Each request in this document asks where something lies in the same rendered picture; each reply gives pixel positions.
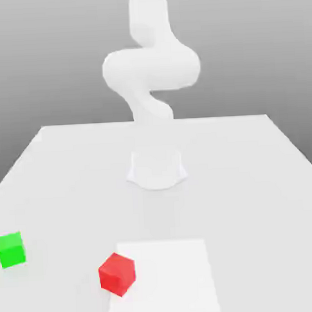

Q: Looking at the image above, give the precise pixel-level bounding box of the small red cube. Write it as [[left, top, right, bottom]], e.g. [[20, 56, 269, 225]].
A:
[[96, 250, 138, 299]]

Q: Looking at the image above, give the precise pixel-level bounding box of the small green cube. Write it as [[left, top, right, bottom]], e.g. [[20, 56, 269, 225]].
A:
[[0, 230, 28, 270]]

